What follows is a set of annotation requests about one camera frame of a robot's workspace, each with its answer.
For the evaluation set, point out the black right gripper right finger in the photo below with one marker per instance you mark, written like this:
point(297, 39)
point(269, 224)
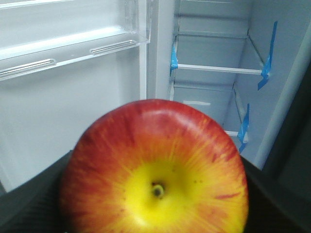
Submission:
point(272, 207)

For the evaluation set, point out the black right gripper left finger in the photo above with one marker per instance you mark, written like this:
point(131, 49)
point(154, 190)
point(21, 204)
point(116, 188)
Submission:
point(33, 206)

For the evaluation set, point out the red yellow apple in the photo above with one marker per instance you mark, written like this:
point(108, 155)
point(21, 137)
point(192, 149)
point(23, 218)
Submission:
point(154, 166)

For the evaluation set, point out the fridge door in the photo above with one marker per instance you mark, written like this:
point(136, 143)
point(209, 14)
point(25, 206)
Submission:
point(43, 114)

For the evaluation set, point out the lower glass fridge shelf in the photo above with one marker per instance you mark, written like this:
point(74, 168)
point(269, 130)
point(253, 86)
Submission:
point(223, 105)

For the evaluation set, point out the glass fridge shelf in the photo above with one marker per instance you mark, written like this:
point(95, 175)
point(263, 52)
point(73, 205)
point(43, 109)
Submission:
point(225, 54)
point(223, 105)

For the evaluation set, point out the open white fridge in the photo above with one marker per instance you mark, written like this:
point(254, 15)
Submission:
point(266, 108)

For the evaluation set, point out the blue tape strip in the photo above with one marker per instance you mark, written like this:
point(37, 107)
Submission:
point(268, 64)

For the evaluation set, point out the clear door shelf bin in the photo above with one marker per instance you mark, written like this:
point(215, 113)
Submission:
point(36, 35)

